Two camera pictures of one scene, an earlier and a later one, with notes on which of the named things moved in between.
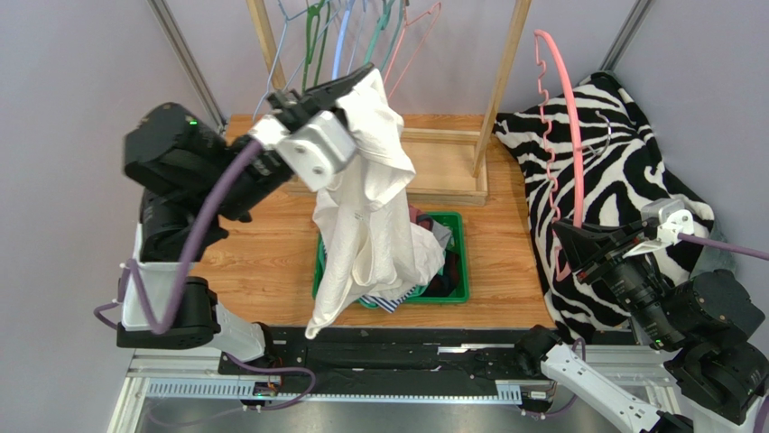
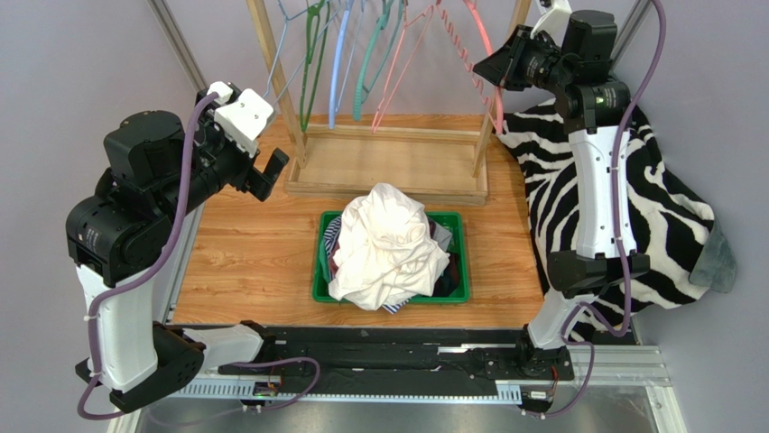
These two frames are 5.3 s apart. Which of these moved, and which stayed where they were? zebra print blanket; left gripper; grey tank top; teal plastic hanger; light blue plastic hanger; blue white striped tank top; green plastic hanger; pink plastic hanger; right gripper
Moved: pink plastic hanger; left gripper; blue white striped tank top; teal plastic hanger; right gripper
Stayed: grey tank top; light blue plastic hanger; green plastic hanger; zebra print blanket
